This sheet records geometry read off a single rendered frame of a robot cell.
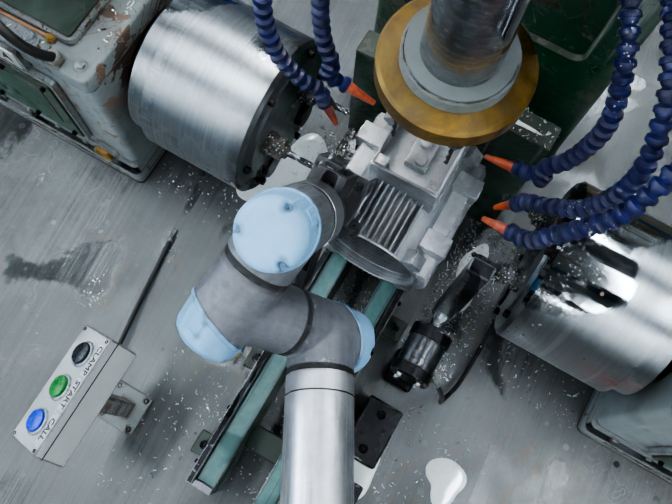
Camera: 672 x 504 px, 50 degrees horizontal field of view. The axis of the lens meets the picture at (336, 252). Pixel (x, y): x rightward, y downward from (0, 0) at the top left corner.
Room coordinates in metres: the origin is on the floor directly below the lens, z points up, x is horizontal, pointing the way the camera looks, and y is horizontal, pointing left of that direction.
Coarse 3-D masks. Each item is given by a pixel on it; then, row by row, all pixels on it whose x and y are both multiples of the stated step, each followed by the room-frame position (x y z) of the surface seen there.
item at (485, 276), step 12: (468, 264) 0.22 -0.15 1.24; (480, 264) 0.22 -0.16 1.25; (468, 276) 0.21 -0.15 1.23; (480, 276) 0.21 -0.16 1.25; (492, 276) 0.21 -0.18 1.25; (456, 288) 0.21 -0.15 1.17; (468, 288) 0.21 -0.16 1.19; (480, 288) 0.20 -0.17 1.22; (444, 300) 0.21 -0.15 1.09; (456, 300) 0.21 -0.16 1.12; (468, 300) 0.20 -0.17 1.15; (432, 312) 0.21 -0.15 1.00; (444, 312) 0.21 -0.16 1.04; (456, 312) 0.20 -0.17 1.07
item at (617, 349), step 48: (576, 192) 0.37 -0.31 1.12; (576, 240) 0.29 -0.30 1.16; (624, 240) 0.30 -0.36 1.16; (528, 288) 0.24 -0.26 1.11; (576, 288) 0.23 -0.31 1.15; (624, 288) 0.24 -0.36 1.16; (528, 336) 0.18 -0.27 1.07; (576, 336) 0.18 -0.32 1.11; (624, 336) 0.18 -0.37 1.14; (624, 384) 0.13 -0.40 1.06
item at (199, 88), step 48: (192, 0) 0.59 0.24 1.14; (240, 0) 0.63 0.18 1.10; (144, 48) 0.51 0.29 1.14; (192, 48) 0.51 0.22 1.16; (240, 48) 0.51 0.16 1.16; (288, 48) 0.53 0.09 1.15; (144, 96) 0.45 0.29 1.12; (192, 96) 0.45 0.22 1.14; (240, 96) 0.45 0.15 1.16; (288, 96) 0.48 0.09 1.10; (192, 144) 0.40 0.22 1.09; (240, 144) 0.39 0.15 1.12; (288, 144) 0.47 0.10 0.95
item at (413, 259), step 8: (392, 120) 0.47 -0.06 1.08; (472, 152) 0.43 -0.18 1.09; (480, 152) 0.44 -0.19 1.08; (464, 160) 0.42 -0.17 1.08; (472, 160) 0.42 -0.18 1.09; (480, 160) 0.43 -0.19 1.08; (328, 248) 0.31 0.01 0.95; (408, 256) 0.27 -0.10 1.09; (416, 256) 0.27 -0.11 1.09; (408, 264) 0.26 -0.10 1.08; (416, 264) 0.26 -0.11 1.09; (400, 288) 0.26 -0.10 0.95; (408, 288) 0.26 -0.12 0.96
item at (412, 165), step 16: (400, 128) 0.44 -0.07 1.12; (384, 144) 0.40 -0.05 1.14; (400, 144) 0.42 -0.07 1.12; (416, 144) 0.42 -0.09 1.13; (432, 144) 0.42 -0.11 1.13; (400, 160) 0.40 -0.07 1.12; (416, 160) 0.39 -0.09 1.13; (432, 160) 0.40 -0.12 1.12; (368, 176) 0.38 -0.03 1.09; (384, 176) 0.37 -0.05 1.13; (400, 176) 0.36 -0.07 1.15; (416, 176) 0.38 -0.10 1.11; (432, 176) 0.38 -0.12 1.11; (448, 176) 0.37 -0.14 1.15; (416, 192) 0.35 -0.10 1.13; (432, 192) 0.34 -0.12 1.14; (432, 208) 0.34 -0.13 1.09
